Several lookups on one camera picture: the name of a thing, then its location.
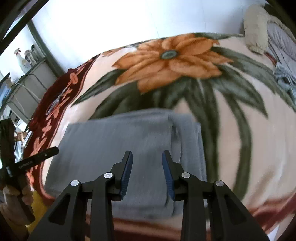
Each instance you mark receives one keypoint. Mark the white jar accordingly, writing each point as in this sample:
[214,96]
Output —
[31,56]

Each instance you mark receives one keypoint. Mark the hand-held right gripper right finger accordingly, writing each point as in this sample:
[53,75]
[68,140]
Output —
[167,178]

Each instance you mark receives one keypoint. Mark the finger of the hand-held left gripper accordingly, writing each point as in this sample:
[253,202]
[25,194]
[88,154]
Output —
[34,160]

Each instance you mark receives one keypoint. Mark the blue-grey knit cloth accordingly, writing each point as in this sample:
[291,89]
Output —
[285,80]

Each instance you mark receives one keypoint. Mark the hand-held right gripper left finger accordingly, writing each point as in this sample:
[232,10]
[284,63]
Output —
[126,173]

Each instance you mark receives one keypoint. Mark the white spray bottle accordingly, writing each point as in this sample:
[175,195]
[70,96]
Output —
[23,63]

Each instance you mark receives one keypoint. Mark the person's left hand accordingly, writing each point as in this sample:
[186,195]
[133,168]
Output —
[9,208]

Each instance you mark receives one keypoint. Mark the beige pillow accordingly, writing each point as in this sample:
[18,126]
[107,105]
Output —
[255,27]

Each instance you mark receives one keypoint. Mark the grey-blue pants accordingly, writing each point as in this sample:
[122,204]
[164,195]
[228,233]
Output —
[104,143]

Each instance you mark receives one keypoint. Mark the floral fleece blanket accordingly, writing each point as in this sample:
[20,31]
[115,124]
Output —
[231,115]

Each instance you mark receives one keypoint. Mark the grey quilt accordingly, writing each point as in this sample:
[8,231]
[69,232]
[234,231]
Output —
[282,41]

